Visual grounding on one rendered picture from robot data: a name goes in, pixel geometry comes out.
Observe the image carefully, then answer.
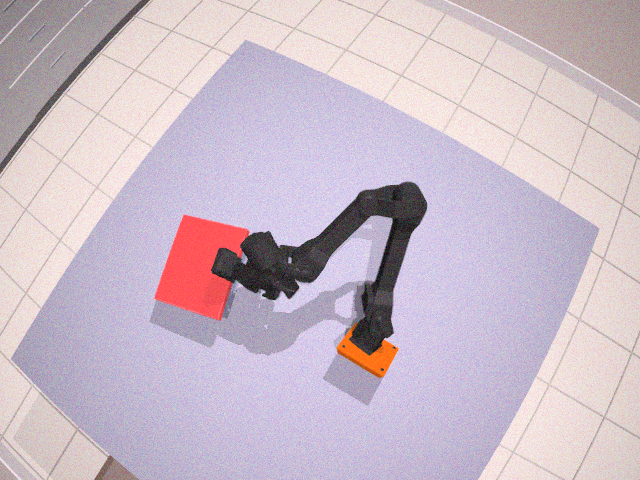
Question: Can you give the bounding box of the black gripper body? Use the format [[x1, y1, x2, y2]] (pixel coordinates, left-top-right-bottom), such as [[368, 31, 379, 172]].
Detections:
[[211, 248, 280, 300]]

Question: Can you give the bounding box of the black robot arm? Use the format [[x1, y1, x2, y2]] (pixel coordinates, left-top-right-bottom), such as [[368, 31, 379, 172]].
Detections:
[[240, 181, 427, 356]]

